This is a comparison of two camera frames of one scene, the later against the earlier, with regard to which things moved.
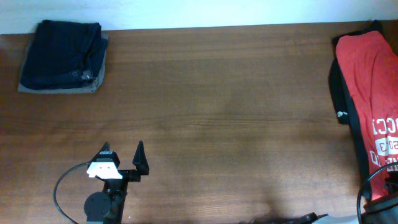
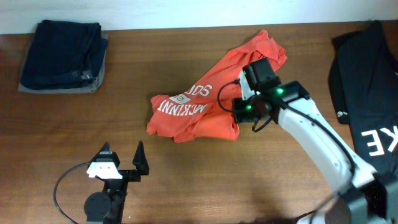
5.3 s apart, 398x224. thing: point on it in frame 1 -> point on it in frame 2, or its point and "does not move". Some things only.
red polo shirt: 369,68 -> 201,106
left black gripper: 141,166 does not move
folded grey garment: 90,88 does not move
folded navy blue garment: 63,54 does not move
